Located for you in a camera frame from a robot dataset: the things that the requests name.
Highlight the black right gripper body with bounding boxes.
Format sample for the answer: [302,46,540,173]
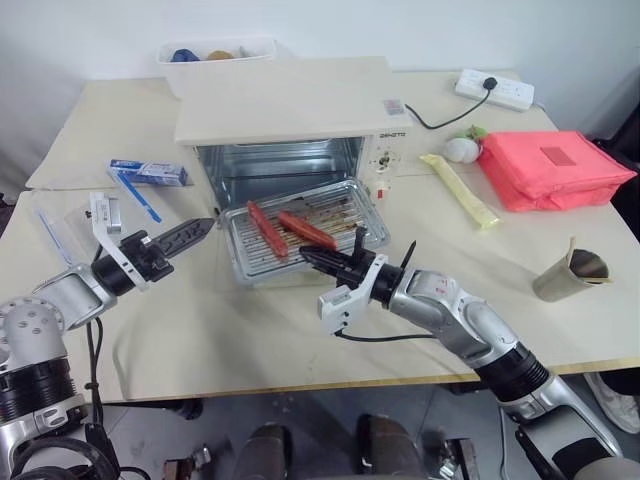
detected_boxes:
[332,248,389,290]

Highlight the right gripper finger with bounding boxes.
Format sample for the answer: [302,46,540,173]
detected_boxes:
[305,254,347,276]
[298,246,352,264]

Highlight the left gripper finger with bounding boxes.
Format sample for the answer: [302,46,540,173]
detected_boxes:
[162,223,216,260]
[157,219,217,250]

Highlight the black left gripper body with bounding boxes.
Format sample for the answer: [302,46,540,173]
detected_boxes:
[118,230,176,283]

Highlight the silver ridged baking tray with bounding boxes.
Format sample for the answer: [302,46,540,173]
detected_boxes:
[219,178,392,290]

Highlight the short red sausage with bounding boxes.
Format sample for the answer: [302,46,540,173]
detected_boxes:
[277,210,340,250]

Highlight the long red sausage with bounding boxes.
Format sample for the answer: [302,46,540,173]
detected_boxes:
[246,200,291,261]

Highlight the cream toaster oven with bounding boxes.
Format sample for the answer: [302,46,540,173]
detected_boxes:
[173,56,414,217]

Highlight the blue toothbrush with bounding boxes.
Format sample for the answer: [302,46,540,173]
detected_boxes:
[116,176,164,225]

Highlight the blue and white box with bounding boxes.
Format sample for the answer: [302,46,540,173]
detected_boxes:
[106,158,194,189]

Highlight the clear plastic package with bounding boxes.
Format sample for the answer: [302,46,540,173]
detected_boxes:
[31,198,97,267]

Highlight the long yellow packet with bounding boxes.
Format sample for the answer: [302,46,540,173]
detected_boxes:
[418,152,501,233]

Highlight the white radish toy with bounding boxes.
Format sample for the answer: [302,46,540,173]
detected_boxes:
[445,124,489,164]

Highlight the white plastic storage bin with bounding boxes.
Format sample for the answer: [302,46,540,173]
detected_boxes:
[155,35,279,97]

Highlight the dark rounded shape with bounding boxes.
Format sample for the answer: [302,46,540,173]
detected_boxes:
[355,413,427,480]
[233,422,293,480]

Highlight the metal cup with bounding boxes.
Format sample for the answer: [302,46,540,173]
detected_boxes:
[531,247,614,305]

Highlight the red fabric bag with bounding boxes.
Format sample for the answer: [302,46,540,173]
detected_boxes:
[476,130,639,214]

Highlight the white power strip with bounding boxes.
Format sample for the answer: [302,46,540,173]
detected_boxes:
[454,68,536,113]

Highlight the white shoe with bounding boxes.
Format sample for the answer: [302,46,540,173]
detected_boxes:
[583,371,640,435]

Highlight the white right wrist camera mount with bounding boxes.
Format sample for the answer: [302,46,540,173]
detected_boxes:
[317,254,389,335]

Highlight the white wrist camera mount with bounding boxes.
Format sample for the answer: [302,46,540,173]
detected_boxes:
[317,254,389,335]
[88,191,151,294]

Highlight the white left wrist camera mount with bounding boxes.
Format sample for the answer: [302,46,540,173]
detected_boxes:
[88,191,151,294]

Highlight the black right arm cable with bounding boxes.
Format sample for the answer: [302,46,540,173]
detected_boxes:
[333,324,444,345]

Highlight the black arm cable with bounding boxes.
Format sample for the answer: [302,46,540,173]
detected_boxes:
[333,324,444,345]
[82,317,109,451]

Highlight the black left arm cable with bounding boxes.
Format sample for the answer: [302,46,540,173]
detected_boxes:
[82,317,109,451]

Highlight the black oven power cable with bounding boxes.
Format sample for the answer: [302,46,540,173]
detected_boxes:
[403,85,494,132]

